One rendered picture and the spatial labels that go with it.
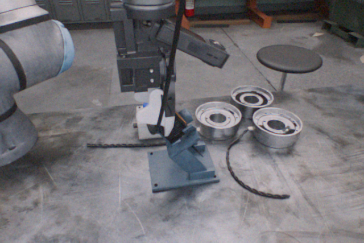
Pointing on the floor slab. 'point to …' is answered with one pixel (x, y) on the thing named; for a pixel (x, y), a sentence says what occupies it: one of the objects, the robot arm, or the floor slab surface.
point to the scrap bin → (346, 6)
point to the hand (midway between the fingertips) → (168, 120)
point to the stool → (289, 60)
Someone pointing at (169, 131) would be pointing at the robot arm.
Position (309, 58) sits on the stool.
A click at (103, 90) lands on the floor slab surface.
